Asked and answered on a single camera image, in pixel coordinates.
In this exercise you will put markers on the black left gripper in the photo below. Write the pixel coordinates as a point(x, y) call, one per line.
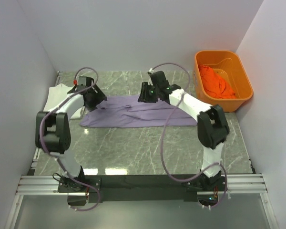
point(99, 97)

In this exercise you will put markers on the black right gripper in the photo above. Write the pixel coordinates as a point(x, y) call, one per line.
point(143, 97)

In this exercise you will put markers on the purple t shirt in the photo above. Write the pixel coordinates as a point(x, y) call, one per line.
point(127, 112)

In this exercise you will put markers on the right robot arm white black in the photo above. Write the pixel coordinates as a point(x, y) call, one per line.
point(212, 127)

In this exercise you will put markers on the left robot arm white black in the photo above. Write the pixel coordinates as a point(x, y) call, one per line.
point(53, 133)

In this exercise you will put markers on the folded white t shirt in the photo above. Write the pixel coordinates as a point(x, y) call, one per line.
point(56, 95)

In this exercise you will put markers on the orange t shirt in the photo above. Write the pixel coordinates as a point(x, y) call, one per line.
point(214, 85)

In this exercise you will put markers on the orange plastic bin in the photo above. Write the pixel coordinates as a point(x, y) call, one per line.
point(228, 65)

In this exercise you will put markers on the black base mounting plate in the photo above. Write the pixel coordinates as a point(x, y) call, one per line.
point(152, 187)

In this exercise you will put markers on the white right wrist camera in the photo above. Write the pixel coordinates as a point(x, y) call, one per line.
point(150, 72)

